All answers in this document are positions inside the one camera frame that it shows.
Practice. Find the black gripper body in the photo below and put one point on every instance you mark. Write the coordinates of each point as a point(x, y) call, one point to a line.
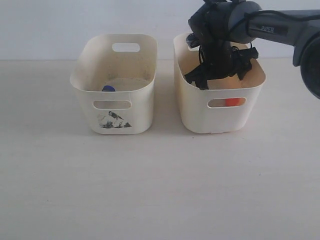
point(219, 62)

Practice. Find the blue capped marker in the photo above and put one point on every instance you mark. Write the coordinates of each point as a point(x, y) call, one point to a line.
point(108, 88)

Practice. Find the orange capped marker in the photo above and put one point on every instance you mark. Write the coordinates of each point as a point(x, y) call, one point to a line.
point(232, 102)

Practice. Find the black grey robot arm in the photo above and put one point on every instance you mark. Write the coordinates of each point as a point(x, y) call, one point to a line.
point(218, 27)

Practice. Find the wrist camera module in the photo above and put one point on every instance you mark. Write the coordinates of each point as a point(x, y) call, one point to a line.
point(192, 41)

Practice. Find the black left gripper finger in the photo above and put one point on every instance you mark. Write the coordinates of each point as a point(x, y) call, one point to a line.
point(241, 73)

